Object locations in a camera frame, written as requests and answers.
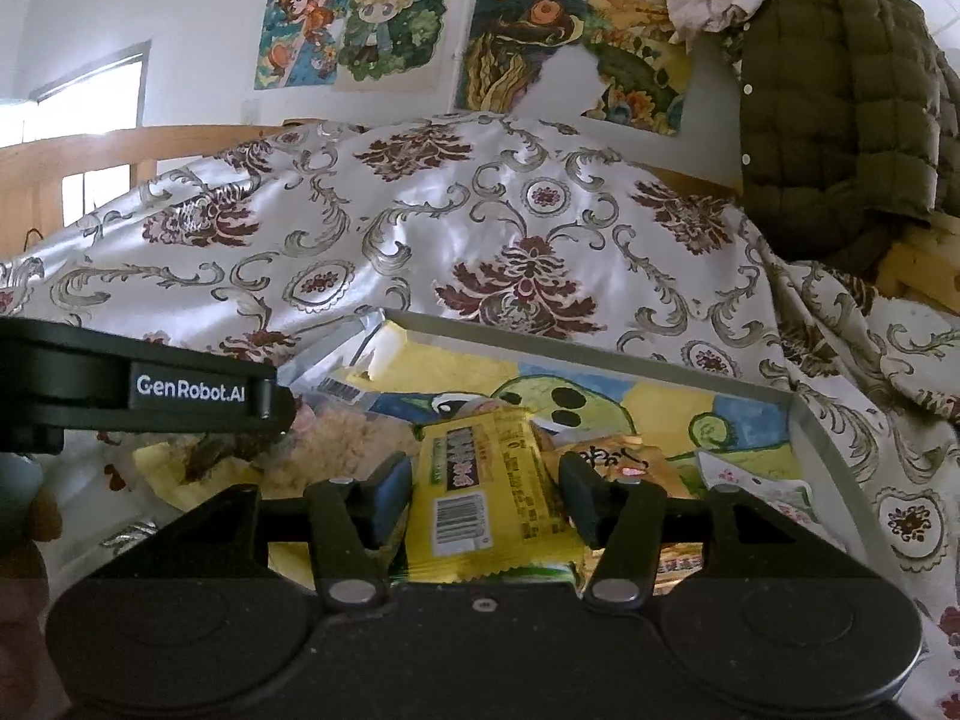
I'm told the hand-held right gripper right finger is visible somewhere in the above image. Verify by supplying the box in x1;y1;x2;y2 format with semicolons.
559;452;880;613

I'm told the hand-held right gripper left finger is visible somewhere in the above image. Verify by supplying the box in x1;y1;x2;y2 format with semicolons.
82;452;415;613

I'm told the gold packet black calligraphy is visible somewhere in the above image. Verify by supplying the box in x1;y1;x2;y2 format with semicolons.
544;441;692;500

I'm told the clear puffed rice cracker packet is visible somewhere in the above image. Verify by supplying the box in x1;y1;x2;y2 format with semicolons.
289;315;422;500

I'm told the yellow snack packet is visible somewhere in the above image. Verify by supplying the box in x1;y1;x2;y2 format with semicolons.
401;409;590;588

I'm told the white green snack pouch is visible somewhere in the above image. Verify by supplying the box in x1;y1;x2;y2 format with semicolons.
694;450;820;520

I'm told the grey rectangular tray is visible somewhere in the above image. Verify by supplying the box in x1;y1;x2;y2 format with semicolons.
296;306;913;602

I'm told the colourful painted paper sheet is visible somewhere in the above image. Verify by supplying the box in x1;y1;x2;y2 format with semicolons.
366;326;797;482

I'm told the white floral patterned bedspread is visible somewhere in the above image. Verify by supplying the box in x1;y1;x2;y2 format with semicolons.
0;116;960;691

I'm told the window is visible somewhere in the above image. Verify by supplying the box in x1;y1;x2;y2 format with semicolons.
0;40;152;242

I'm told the olive green quilted jacket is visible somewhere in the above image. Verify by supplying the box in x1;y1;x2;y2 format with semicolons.
722;0;960;280

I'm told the wooden bed frame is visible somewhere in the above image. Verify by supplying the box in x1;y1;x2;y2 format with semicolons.
0;124;960;310

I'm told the orange-haired cartoon wall poster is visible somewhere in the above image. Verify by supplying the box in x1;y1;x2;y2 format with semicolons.
253;0;359;92

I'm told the blond-haired cartoon wall poster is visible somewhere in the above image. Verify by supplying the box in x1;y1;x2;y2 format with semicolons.
334;0;452;96

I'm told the torn fish seaweed wall poster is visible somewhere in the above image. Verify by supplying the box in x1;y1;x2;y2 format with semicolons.
454;0;692;137

